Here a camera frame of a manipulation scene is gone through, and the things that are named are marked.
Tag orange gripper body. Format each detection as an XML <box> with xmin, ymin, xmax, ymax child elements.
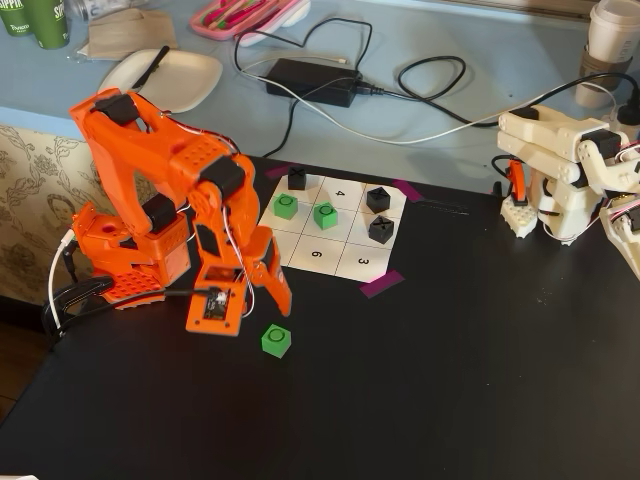
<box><xmin>194</xmin><ymin>219</ymin><xmax>282</xmax><ymax>282</ymax></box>

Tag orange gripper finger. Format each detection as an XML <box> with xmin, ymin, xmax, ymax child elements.
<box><xmin>264</xmin><ymin>258</ymin><xmax>293</xmax><ymax>318</ymax></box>
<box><xmin>247</xmin><ymin>269</ymin><xmax>267</xmax><ymax>302</ymax></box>

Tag white leader gripper handle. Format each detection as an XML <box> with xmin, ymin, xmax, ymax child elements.
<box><xmin>599</xmin><ymin>199</ymin><xmax>640</xmax><ymax>281</ymax></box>

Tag green cube with circle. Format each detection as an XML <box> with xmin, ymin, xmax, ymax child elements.
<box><xmin>259</xmin><ymin>322</ymin><xmax>293</xmax><ymax>359</ymax></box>
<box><xmin>313</xmin><ymin>202</ymin><xmax>339</xmax><ymax>230</ymax></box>
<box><xmin>272</xmin><ymin>193</ymin><xmax>300</xmax><ymax>220</ymax></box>

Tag white numbered grid paper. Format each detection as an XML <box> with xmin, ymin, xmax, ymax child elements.
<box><xmin>256</xmin><ymin>172</ymin><xmax>409</xmax><ymax>278</ymax></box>

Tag small dark red block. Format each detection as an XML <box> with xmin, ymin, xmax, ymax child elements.
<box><xmin>359</xmin><ymin>269</ymin><xmax>405</xmax><ymax>300</ymax></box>

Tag white studded block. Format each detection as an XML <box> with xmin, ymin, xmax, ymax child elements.
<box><xmin>501</xmin><ymin>194</ymin><xmax>540</xmax><ymax>239</ymax></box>

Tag small orange clamp piece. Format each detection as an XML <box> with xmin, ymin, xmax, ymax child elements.
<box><xmin>505</xmin><ymin>158</ymin><xmax>530</xmax><ymax>207</ymax></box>

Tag black table clamp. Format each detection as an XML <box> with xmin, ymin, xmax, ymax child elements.
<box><xmin>47</xmin><ymin>274</ymin><xmax>116</xmax><ymax>321</ymax></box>

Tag white square plate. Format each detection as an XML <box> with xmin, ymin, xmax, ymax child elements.
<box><xmin>98</xmin><ymin>48</ymin><xmax>224</xmax><ymax>115</ymax></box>

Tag black power adapter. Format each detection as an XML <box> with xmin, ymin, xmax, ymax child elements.
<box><xmin>263</xmin><ymin>58</ymin><xmax>364</xmax><ymax>108</ymax></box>

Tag white paper coffee cup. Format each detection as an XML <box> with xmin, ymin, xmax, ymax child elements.
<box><xmin>573</xmin><ymin>0</ymin><xmax>640</xmax><ymax>110</ymax></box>

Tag black plastic fork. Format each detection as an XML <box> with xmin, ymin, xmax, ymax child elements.
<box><xmin>130</xmin><ymin>45</ymin><xmax>171</xmax><ymax>92</ymax></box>

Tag floral patterned fabric panel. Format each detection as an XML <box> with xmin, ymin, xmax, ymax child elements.
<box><xmin>0</xmin><ymin>123</ymin><xmax>101</xmax><ymax>306</ymax></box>

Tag pink pencil case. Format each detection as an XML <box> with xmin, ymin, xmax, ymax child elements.
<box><xmin>189</xmin><ymin>0</ymin><xmax>311</xmax><ymax>41</ymax></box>

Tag brown paper napkin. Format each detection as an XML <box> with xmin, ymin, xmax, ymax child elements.
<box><xmin>77</xmin><ymin>7</ymin><xmax>179</xmax><ymax>62</ymax></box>

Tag clear plastic bottle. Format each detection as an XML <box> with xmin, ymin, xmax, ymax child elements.
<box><xmin>69</xmin><ymin>0</ymin><xmax>151</xmax><ymax>21</ymax></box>

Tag tall green paper cup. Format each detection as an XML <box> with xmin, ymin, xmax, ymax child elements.
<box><xmin>30</xmin><ymin>0</ymin><xmax>71</xmax><ymax>50</ymax></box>

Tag short green paper cup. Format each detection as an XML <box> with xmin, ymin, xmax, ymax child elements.
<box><xmin>0</xmin><ymin>0</ymin><xmax>36</xmax><ymax>37</ymax></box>

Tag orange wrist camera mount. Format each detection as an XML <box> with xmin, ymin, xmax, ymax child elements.
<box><xmin>184</xmin><ymin>267</ymin><xmax>247</xmax><ymax>337</ymax></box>

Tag black camera cable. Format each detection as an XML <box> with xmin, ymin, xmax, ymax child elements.
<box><xmin>114</xmin><ymin>285</ymin><xmax>216</xmax><ymax>314</ymax></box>

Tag black cable with plug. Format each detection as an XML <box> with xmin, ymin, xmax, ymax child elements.
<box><xmin>519</xmin><ymin>72</ymin><xmax>640</xmax><ymax>126</ymax></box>

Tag white usb cable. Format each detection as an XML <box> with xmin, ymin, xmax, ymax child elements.
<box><xmin>48</xmin><ymin>230</ymin><xmax>76</xmax><ymax>337</ymax></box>

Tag thin black looped cable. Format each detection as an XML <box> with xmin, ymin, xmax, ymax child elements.
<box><xmin>233</xmin><ymin>17</ymin><xmax>374</xmax><ymax>159</ymax></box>

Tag black power cord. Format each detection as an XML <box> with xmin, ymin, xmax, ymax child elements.
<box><xmin>357</xmin><ymin>54</ymin><xmax>504</xmax><ymax>126</ymax></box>

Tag long white cable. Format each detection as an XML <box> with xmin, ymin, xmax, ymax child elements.
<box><xmin>238</xmin><ymin>55</ymin><xmax>619</xmax><ymax>146</ymax></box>

